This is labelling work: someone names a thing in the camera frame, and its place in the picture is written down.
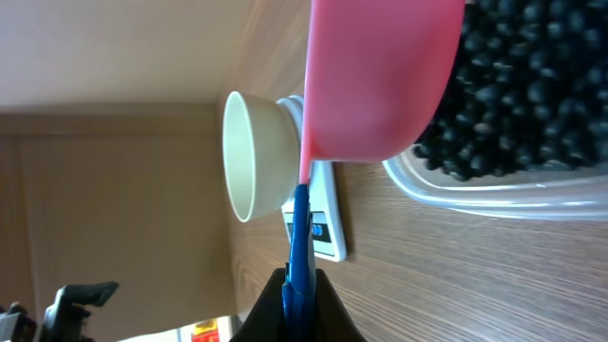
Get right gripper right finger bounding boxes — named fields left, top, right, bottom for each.
left=313, top=269, right=366, bottom=342

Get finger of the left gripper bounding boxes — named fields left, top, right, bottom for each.
left=40, top=281, right=120, bottom=342

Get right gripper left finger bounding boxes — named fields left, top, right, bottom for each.
left=231, top=268, right=288, bottom=342

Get pink scoop blue handle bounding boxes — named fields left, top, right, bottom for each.
left=282, top=0, right=466, bottom=341

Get white digital kitchen scale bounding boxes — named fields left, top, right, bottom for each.
left=276, top=94, right=348, bottom=263

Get white bowl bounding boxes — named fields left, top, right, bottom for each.
left=222, top=91, right=299, bottom=222

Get red yellow background object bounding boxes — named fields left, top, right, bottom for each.
left=191, top=318, right=220, bottom=342

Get clear plastic container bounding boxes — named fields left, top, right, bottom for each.
left=383, top=148, right=607, bottom=221

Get black beans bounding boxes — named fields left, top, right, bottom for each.
left=412, top=0, right=607, bottom=181

